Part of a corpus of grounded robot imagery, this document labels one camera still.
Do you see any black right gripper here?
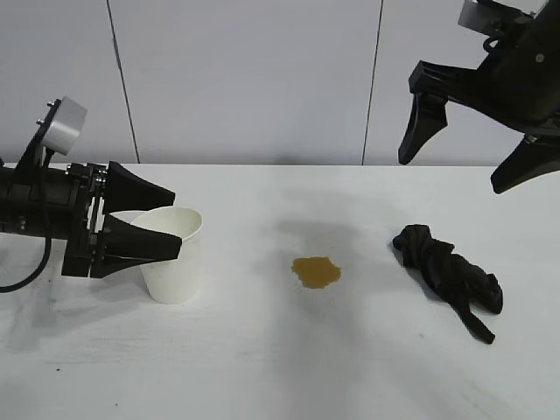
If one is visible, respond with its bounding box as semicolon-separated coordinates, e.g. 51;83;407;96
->
397;0;560;195

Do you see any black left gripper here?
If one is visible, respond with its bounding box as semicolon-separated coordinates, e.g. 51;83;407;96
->
0;160;184;280

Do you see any white paper cup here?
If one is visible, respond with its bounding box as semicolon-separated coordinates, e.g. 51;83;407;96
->
108;206;205;305

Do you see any black cloth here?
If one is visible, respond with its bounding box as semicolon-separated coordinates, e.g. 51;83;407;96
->
391;223;504;346

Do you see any brown liquid spill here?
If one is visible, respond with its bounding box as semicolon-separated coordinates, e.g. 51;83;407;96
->
291;256;342;291

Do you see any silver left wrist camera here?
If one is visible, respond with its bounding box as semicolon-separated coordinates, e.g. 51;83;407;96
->
35;95;89;157

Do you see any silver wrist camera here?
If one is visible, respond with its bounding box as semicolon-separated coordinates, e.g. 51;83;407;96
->
458;0;537;34
35;95;89;157

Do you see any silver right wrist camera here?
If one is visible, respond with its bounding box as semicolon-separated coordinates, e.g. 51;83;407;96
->
458;0;537;34

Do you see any black left camera cable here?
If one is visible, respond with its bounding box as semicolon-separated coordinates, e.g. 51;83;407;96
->
0;146;54;293

